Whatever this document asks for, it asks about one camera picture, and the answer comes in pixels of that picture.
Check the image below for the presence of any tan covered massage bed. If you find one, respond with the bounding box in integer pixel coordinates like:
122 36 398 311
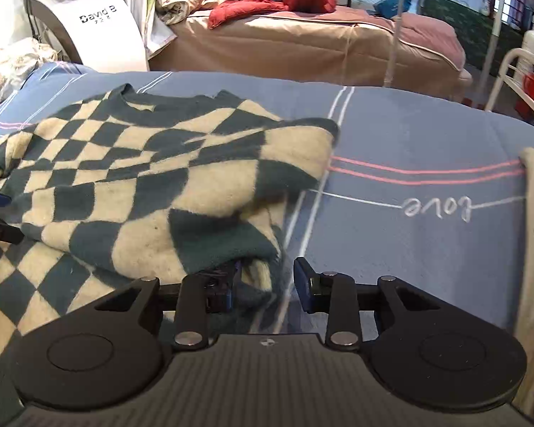
148 8 473 101

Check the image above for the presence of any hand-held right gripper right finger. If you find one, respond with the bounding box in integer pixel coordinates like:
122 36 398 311
293 257 444 350

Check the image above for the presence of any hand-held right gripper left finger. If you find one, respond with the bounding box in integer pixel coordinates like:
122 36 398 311
93 260 244 350

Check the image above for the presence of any clear stand pole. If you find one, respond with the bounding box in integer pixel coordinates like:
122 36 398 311
384 0 411 88

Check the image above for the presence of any red flat garment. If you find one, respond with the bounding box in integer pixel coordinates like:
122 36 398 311
208 0 288 30

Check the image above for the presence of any white metal cart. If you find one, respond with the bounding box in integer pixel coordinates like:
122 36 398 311
484 46 534 135

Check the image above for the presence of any blue striped bed sheet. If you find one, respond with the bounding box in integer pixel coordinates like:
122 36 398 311
0 61 534 336

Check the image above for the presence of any checkered knit sweater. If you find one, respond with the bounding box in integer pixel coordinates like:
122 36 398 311
0 84 341 362

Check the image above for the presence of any dark green patterned cloth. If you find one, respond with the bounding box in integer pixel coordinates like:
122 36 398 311
415 0 527 73

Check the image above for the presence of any white beauty machine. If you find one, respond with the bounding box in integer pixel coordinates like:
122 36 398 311
21 0 151 73

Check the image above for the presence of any floral quilt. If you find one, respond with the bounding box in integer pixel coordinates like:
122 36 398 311
0 38 59 113

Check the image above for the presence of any blue bag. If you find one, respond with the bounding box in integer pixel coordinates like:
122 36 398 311
373 0 413 18

